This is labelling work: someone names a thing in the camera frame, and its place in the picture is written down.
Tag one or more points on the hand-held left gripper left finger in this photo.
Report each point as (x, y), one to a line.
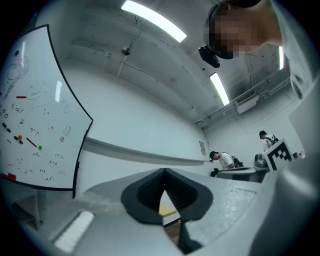
(105, 225)

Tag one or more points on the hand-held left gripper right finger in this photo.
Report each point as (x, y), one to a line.
(220, 212)

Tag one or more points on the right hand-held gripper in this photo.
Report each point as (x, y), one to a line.
(278, 155)

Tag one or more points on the grey ceiling pipes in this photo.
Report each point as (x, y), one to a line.
(240, 103)

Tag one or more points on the long ceiling light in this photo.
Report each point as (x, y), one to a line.
(281, 58)
(219, 88)
(155, 20)

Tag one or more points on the whiteboard with black stand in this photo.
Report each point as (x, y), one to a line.
(50, 112)

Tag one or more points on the person's grey shirt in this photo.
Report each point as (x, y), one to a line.
(297, 50)

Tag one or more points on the person's head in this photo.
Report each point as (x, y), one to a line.
(240, 30)

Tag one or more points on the round metal ceiling sensor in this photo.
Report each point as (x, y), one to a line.
(126, 50)

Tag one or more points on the blue whiteboard magnet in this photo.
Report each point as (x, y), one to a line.
(16, 53)

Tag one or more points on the white wall notice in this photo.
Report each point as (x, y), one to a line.
(202, 147)

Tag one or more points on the white wall air conditioner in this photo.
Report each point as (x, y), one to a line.
(247, 103)

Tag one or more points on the grey wall rail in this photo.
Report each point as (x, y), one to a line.
(145, 152)

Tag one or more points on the black head-mounted camera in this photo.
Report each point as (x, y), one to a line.
(209, 57)

